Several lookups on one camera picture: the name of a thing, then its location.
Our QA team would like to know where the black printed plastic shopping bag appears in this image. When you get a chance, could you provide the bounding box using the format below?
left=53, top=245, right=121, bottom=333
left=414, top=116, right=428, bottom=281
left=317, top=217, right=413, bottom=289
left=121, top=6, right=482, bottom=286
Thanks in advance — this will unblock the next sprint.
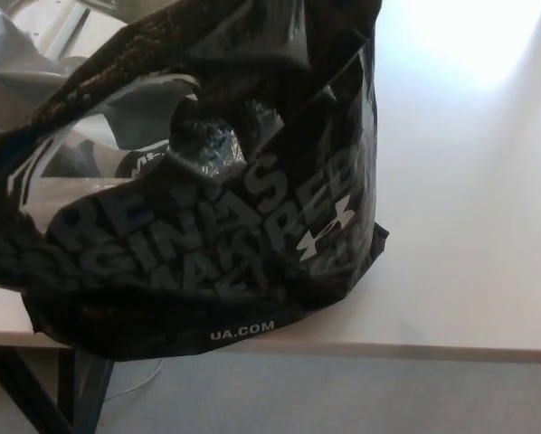
left=0, top=0, right=392, bottom=365

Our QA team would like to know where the grey desk edge strip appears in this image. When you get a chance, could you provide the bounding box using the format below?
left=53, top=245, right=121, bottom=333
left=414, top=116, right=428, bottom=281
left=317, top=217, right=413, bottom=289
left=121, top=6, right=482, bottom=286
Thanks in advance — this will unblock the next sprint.
left=28, top=0, right=98, bottom=59

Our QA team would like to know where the thin white floor cable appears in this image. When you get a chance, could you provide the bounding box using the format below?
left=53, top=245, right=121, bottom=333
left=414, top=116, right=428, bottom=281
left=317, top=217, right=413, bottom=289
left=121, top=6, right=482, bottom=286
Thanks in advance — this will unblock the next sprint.
left=106, top=356, right=166, bottom=404

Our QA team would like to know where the black metal table leg frame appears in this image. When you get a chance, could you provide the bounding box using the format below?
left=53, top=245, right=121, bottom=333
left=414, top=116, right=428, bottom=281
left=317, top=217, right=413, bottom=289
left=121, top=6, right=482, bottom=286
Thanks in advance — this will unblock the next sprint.
left=0, top=344, right=116, bottom=434

